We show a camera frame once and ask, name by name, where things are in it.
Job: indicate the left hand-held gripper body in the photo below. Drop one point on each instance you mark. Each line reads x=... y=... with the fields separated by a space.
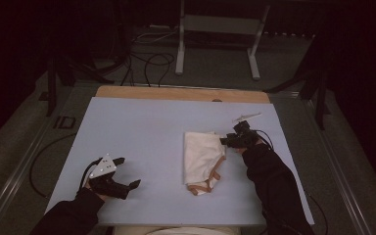
x=106 y=184

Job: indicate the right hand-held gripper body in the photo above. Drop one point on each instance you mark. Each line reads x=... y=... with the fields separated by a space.
x=244 y=138

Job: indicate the cream baby bodysuit brown trim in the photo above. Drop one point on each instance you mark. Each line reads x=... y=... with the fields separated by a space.
x=200 y=156

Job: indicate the person's right hand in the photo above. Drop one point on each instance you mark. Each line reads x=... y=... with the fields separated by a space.
x=243 y=150

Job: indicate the person's left hand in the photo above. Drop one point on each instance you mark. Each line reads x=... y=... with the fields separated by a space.
x=99 y=196

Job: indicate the light blue mat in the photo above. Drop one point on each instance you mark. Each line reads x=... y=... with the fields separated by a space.
x=143 y=130

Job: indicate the black metal stand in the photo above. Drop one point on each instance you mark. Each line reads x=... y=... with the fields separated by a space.
x=320 y=98
x=51 y=91

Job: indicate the white metal stand frame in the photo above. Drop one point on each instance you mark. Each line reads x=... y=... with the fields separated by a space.
x=222 y=24

